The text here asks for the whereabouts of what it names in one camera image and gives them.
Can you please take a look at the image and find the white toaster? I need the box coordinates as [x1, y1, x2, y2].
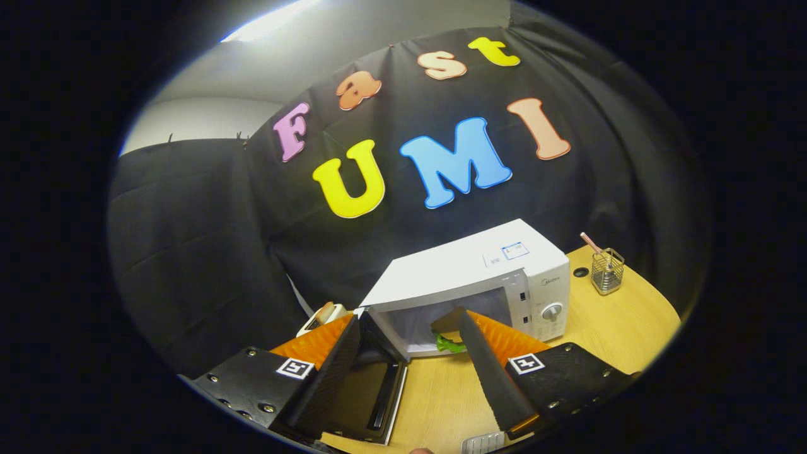
[298, 303, 349, 338]

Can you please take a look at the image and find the toy sandwich with lettuce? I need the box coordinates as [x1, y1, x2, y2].
[431, 309, 470, 354]

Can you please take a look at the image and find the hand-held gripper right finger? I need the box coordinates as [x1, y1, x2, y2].
[457, 308, 634, 442]

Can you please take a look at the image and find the small white dish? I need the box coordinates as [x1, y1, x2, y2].
[462, 432, 514, 454]

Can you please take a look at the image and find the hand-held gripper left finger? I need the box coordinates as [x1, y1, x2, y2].
[192, 313, 361, 442]

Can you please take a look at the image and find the white microwave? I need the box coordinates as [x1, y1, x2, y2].
[322, 219, 571, 445]

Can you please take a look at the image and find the metal wire holder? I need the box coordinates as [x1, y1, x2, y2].
[591, 248, 626, 296]

